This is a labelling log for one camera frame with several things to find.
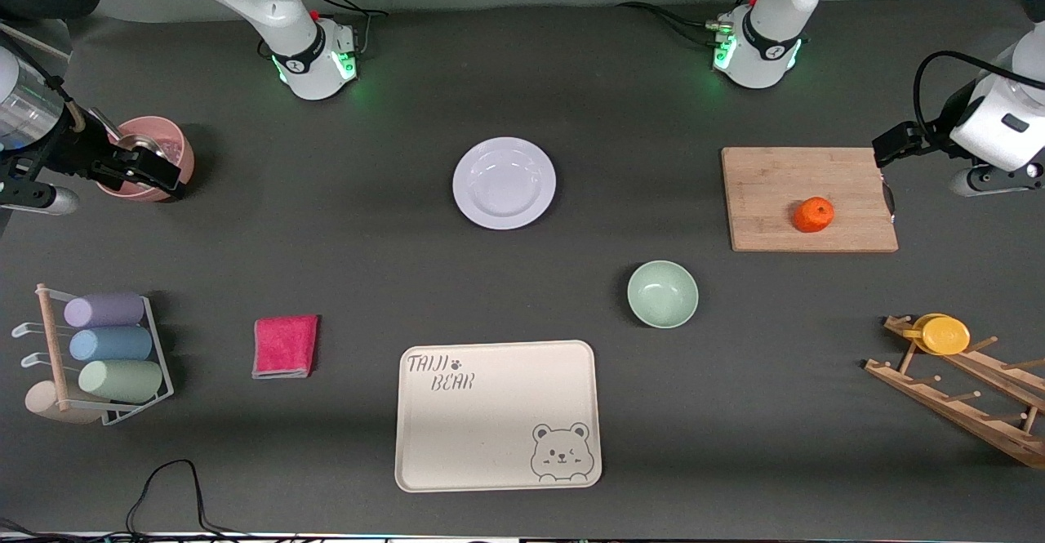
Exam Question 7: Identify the metal ladle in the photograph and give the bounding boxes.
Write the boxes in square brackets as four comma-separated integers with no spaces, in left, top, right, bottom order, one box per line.
[88,108,168,172]

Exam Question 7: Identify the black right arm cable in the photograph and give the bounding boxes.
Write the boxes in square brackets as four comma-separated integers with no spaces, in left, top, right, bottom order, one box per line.
[0,33,82,131]

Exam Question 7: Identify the white wire cup rack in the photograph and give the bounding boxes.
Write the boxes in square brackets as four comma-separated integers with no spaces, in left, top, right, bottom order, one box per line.
[11,283,175,427]

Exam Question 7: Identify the black cable on table edge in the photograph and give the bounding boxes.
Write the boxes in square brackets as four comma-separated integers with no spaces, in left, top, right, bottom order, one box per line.
[0,459,246,543]

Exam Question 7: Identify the pink bowl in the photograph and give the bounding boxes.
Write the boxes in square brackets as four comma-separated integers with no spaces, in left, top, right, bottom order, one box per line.
[96,116,197,203]

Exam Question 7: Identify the wooden cutting board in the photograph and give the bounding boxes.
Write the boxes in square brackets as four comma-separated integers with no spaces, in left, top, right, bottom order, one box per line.
[721,147,900,253]

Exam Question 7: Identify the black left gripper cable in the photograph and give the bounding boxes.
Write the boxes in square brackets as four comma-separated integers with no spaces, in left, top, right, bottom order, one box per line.
[913,51,1045,145]

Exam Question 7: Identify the orange fruit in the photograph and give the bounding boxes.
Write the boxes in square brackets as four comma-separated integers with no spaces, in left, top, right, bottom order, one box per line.
[794,197,836,234]

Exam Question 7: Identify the green bowl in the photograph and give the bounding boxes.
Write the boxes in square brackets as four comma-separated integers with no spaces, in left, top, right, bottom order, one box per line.
[627,260,700,330]

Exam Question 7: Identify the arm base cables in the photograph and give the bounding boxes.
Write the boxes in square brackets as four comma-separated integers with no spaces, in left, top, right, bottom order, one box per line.
[616,0,764,46]
[306,0,389,58]

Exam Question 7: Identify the pink folded cloth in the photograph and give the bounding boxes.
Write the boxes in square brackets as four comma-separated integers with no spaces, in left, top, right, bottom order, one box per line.
[251,314,320,380]

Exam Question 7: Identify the purple cup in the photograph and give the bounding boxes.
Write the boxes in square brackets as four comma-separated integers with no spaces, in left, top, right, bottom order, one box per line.
[64,292,146,329]

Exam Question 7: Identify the wooden peg drying rack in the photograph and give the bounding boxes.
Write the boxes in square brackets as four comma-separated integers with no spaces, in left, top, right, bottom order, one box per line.
[864,314,1045,470]

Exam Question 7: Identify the blue cup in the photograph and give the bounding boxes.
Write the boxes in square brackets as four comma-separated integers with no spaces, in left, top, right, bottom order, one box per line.
[69,327,153,363]

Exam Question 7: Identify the green cup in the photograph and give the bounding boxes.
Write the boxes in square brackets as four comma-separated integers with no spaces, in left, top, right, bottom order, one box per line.
[78,359,164,404]

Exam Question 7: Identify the beige bear print tray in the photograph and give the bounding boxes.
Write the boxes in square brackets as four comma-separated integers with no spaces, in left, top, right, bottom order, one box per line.
[394,340,603,493]

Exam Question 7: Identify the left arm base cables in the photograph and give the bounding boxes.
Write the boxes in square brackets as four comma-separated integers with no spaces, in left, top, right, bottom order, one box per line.
[616,0,764,46]

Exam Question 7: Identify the yellow cup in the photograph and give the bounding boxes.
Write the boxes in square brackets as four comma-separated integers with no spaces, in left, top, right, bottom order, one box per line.
[902,313,972,356]

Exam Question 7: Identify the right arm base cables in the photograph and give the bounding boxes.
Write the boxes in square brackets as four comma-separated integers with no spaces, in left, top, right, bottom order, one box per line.
[306,0,389,58]

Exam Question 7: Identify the thin beige rod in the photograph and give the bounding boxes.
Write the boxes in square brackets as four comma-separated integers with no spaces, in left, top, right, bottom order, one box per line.
[0,24,73,60]

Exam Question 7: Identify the white round plate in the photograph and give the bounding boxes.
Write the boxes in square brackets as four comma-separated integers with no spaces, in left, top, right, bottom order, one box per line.
[452,136,558,231]

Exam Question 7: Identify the beige cup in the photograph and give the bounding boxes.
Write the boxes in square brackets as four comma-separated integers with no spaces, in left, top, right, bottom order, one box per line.
[24,380,107,425]

